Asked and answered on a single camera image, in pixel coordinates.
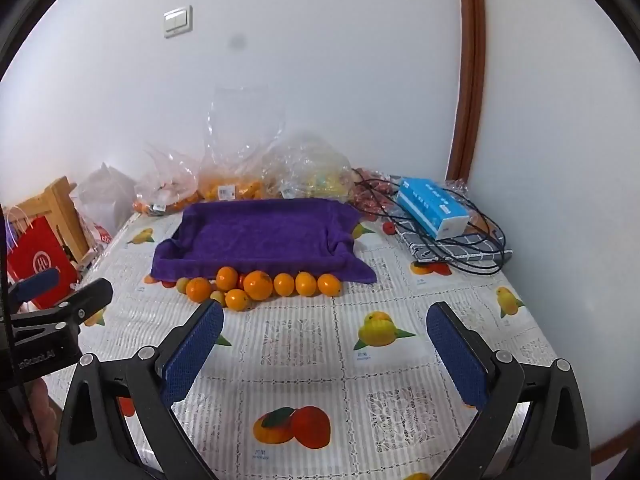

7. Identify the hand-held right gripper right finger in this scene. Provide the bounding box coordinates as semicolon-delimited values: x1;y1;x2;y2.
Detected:
425;301;593;480

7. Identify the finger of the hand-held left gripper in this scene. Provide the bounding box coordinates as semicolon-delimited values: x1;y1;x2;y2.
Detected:
50;277;114;328
9;266;62;307

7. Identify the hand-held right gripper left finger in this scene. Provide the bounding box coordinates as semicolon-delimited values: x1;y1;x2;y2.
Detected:
55;300;226;480

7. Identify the large orange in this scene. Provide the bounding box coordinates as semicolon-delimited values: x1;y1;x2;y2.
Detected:
243;270;274;301

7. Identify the purple towel-lined tray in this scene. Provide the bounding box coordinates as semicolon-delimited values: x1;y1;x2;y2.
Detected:
150;199;378;285

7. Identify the person's left hand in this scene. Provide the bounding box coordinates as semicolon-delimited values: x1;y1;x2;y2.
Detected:
25;377;60;467

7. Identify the red paper bag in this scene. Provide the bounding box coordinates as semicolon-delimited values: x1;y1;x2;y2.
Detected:
6;215;81;311

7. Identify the grey checked cloth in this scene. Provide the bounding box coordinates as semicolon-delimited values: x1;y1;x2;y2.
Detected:
395;220;513;266

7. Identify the white plastic bag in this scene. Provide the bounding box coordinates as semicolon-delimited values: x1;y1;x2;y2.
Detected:
72;162;138;248

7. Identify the crumpled clear bag of tangerines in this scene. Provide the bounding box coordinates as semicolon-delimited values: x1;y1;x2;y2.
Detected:
132;145;203;218

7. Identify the blue tissue box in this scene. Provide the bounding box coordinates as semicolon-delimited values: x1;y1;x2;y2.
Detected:
396;177;471;241

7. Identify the clear bag of oranges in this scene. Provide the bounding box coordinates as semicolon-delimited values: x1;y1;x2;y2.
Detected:
200;85;288;203

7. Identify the bag of red snacks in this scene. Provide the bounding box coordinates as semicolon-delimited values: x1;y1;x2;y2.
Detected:
350;167;403;221

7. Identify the clear bag of yellow snacks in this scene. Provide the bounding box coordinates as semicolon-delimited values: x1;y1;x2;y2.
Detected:
262;132;353;203

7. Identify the wooden furniture frame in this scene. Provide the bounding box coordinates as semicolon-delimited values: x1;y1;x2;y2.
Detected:
10;176;91;261

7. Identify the black cable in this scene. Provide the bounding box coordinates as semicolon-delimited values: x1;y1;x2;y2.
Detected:
352;167;508;276

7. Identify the white light switch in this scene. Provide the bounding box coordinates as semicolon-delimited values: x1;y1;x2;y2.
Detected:
163;5;193;38

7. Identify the brown wooden door frame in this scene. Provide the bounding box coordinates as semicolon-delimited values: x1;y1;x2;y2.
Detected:
445;0;487;181

